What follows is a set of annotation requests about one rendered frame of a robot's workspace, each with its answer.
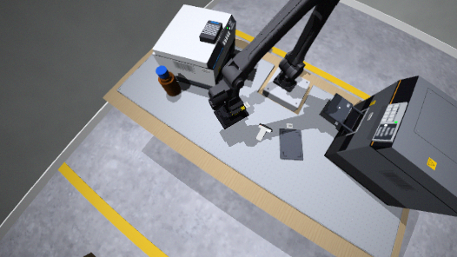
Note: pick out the brown bottle with blue cap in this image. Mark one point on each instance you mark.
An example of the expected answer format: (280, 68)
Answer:
(168, 81)

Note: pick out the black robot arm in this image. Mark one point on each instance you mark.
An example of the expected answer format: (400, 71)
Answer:
(291, 65)

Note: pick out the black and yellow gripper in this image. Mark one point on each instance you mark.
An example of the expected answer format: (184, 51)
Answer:
(238, 107)

